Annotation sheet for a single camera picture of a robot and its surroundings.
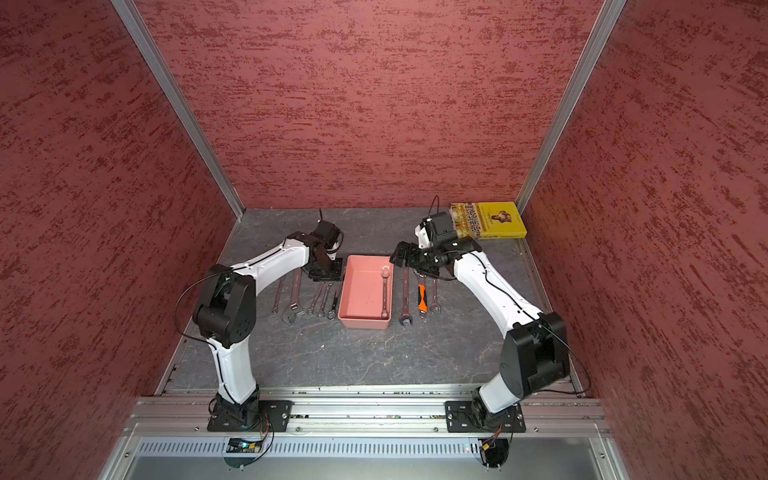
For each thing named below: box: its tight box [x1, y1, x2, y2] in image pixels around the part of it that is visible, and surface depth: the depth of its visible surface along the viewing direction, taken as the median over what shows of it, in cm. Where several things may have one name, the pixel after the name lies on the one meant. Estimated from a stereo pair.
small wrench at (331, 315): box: [327, 290, 339, 321], surface depth 94 cm
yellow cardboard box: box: [449, 201, 528, 240], surface depth 117 cm
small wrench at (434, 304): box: [430, 279, 441, 314], surface depth 99 cm
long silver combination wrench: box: [399, 266, 413, 325], surface depth 99 cm
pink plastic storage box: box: [337, 254, 394, 330], surface depth 99 cm
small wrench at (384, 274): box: [381, 265, 391, 320], surface depth 99 cm
